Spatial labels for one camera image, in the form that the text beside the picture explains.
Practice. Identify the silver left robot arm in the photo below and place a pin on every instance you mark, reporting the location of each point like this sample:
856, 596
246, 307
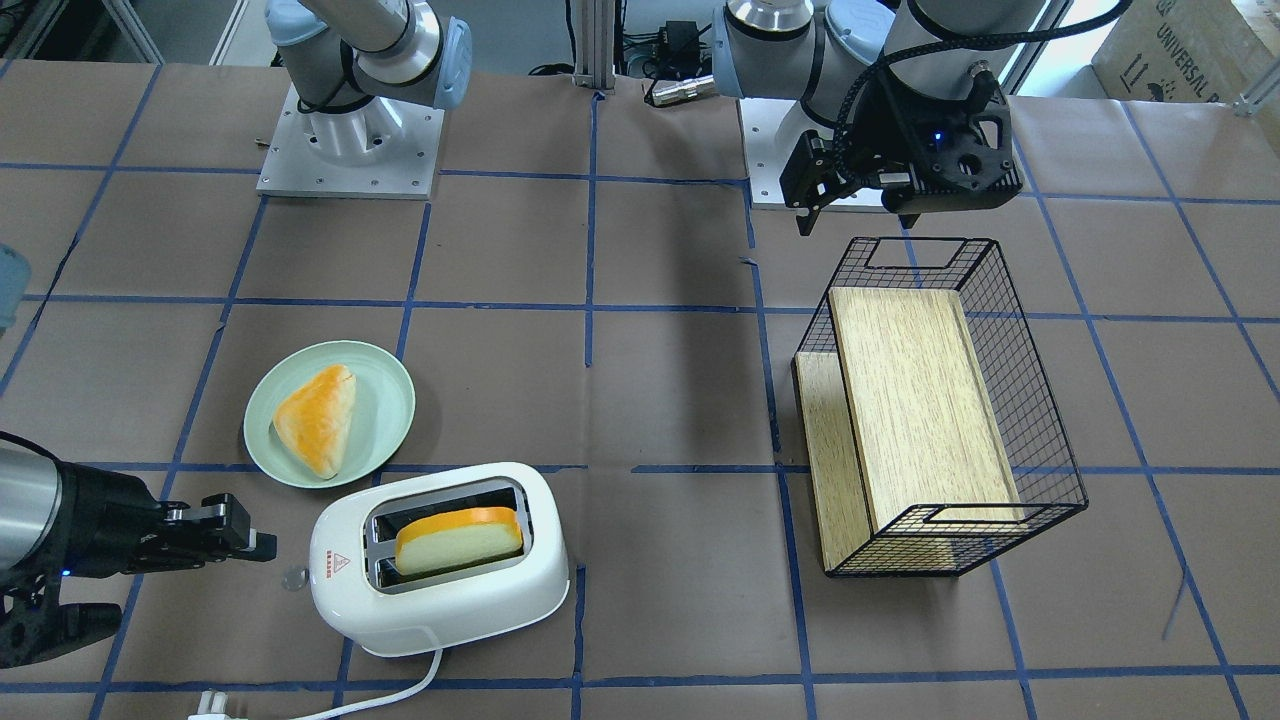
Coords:
820, 56

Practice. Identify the orange-crusted toast slice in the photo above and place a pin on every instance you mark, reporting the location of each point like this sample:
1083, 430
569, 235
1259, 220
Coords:
451, 540

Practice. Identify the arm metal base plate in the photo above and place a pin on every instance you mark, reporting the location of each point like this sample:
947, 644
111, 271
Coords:
770, 131
386, 150

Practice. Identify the light green round plate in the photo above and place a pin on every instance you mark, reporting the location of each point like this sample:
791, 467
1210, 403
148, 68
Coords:
385, 403

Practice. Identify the cardboard box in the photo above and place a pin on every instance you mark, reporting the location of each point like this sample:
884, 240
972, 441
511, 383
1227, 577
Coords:
1187, 51

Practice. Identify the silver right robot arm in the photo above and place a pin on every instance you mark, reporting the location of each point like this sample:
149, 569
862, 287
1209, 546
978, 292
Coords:
371, 83

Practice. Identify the black power supply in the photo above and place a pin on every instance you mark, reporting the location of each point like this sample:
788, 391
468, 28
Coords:
678, 48

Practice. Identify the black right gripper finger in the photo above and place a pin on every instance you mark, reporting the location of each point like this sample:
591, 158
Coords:
262, 548
219, 524

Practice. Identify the white two-slot toaster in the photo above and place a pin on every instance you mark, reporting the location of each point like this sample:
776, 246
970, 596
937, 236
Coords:
358, 591

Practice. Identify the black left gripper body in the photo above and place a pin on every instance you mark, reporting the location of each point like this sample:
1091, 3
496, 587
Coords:
884, 128

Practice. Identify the triangular orange bread piece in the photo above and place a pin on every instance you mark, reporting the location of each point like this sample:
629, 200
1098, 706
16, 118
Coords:
314, 422

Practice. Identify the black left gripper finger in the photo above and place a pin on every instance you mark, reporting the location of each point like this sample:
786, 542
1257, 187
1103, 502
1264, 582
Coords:
809, 178
813, 196

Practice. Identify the aluminium frame post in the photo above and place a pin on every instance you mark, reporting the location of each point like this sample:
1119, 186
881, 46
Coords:
595, 26

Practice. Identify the black wire basket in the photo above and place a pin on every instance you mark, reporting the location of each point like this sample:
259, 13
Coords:
1042, 463

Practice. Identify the wooden board in basket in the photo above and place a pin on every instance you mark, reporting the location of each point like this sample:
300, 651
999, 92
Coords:
909, 471

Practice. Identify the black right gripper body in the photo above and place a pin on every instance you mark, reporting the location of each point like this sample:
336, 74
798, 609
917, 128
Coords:
103, 527

